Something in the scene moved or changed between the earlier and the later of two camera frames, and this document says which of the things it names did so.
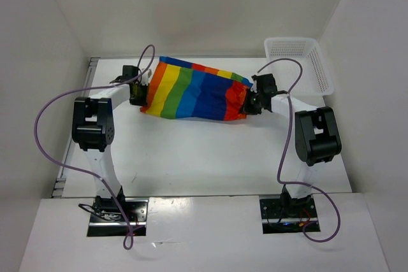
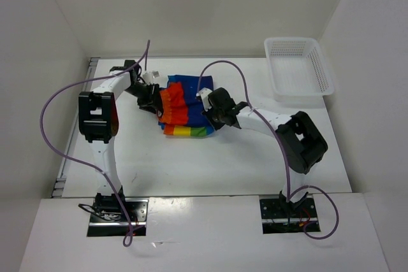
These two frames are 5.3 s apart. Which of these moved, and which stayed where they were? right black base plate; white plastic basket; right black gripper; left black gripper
Moved: right black gripper; left black gripper
Stayed: right black base plate; white plastic basket
